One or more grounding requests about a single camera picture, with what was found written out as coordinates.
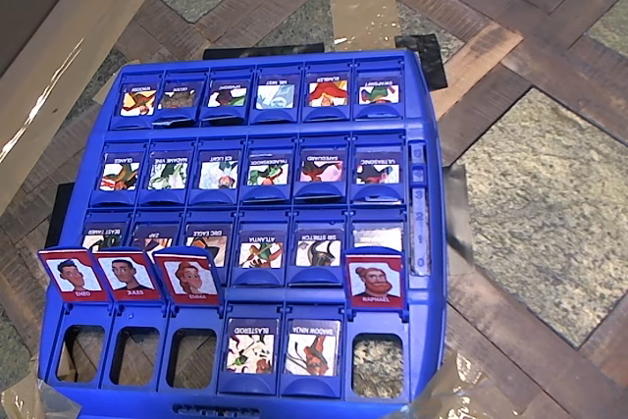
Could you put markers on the Enzo character flap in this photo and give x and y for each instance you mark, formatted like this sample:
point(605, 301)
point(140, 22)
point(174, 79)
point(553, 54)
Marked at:
point(73, 274)

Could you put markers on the hero card flap Safeguard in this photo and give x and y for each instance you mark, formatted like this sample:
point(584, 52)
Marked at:
point(321, 171)

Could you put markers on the hero card flap Thundershock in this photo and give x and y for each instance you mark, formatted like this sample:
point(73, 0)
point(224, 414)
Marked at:
point(267, 173)

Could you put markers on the hero card flap Ultrasonic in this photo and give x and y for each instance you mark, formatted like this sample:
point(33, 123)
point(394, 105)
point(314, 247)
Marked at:
point(378, 171)

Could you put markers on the hero card flap Sir Stretch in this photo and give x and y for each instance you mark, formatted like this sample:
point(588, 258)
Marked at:
point(319, 252)

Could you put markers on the blue Guess Who game board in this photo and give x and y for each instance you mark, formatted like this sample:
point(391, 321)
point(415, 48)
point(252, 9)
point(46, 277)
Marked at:
point(245, 133)

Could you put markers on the hero card flap Atlanta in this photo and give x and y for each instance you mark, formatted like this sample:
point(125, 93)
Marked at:
point(260, 254)

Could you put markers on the hero card flap Rambler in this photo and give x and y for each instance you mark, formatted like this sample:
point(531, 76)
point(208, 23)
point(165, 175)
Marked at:
point(328, 93)

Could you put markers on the hero card flap Mr Mist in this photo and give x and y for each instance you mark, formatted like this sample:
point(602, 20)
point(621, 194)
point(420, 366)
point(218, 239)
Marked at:
point(276, 96)

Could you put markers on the hero card flap Ice Light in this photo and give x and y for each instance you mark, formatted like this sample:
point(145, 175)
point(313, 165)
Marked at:
point(218, 174)

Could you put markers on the hero card flap Swapshift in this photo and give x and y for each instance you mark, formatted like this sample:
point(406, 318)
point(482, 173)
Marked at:
point(378, 92)

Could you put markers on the Raphael character flap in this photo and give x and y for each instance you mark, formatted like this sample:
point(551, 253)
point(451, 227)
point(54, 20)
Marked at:
point(375, 279)

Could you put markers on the hero card flap Eric Eagle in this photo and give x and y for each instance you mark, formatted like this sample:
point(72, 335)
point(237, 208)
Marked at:
point(211, 232)

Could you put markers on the hero card flap green villain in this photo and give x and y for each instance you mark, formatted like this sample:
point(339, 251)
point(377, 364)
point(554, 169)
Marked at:
point(227, 97)

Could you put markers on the black tape piece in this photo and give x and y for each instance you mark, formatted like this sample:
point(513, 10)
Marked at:
point(265, 51)
point(458, 213)
point(432, 66)
point(59, 213)

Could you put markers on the hero card flap Madame Vine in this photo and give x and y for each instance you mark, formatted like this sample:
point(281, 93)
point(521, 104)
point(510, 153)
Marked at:
point(168, 174)

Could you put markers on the Emma character flap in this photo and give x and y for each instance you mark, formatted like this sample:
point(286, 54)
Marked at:
point(189, 277)

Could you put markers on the hero card flap Geode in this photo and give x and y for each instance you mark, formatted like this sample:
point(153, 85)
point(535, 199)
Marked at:
point(176, 100)

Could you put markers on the hero card flap Shadow Ninja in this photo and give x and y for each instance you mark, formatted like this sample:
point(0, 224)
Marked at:
point(313, 348)

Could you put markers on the hero card flap Zap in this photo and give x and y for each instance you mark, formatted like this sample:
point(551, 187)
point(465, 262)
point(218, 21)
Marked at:
point(154, 232)

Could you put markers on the hero card flap Blasteroid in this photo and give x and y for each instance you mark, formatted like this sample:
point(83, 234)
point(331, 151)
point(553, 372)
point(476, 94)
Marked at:
point(251, 345)

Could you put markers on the brown packing tape patch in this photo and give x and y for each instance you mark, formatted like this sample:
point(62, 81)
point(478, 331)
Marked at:
point(363, 12)

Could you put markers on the hero card flap Vrooom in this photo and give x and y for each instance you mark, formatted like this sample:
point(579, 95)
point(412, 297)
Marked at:
point(138, 102)

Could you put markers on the hero card flap Glance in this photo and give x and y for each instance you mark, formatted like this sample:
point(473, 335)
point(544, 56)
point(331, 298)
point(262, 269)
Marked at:
point(120, 176)

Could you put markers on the Jules character flap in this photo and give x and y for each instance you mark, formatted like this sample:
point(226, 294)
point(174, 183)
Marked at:
point(130, 276)

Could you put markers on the hero card flap Beast Tamer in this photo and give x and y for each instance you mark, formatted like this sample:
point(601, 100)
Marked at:
point(100, 231)

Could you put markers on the beige tape piece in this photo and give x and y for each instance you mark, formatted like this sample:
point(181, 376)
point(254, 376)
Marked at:
point(105, 90)

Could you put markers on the crumpled clear tape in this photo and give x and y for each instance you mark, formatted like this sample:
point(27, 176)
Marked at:
point(29, 394)
point(461, 389)

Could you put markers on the large cardboard box backdrop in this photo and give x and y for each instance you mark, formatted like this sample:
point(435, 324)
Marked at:
point(73, 21)

